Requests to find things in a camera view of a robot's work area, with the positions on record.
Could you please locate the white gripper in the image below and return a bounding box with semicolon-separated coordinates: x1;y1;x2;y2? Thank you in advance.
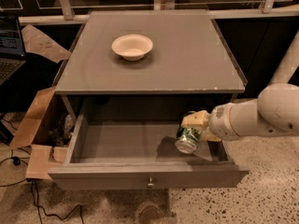
181;103;239;142

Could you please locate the green soda can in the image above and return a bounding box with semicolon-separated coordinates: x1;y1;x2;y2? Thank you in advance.
175;124;201;154

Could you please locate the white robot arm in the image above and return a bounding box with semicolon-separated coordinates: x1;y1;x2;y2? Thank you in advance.
181;33;299;141

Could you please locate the round metal drawer knob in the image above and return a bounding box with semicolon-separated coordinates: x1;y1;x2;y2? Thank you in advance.
147;177;156;189

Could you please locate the open grey top drawer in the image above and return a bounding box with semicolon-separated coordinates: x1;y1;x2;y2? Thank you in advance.
49;105;249;189

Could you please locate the grey wooden nightstand cabinet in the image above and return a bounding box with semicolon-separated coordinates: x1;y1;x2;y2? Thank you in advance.
51;9;249;126

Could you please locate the white paper bowl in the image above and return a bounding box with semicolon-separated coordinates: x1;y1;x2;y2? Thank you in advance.
111;35;153;61

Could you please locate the brown cardboard box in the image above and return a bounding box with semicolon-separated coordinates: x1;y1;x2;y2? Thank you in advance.
9;87;75;180

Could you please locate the brown cardboard sheet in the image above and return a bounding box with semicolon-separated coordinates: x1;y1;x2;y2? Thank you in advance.
21;25;71;63

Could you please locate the open laptop computer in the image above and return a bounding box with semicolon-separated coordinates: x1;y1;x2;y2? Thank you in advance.
0;12;26;84

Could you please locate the white metal railing frame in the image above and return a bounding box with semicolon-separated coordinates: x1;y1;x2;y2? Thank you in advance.
0;0;299;26

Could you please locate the black floor cable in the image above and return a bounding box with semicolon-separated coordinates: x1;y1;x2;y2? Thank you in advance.
0;117;86;224

